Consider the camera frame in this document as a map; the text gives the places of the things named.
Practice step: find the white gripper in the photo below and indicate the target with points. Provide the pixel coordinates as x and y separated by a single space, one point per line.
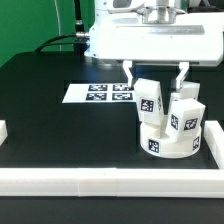
156 32

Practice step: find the white round stool seat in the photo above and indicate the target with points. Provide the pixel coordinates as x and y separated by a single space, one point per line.
157 143

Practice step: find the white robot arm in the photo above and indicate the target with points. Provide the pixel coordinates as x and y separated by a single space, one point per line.
156 32

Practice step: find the white marker sheet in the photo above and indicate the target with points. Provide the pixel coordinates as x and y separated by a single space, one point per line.
99 93

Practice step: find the white front fence bar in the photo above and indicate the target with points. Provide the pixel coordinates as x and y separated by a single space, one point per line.
112 182

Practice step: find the white left fence bar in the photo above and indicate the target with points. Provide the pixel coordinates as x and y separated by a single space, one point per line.
3 131

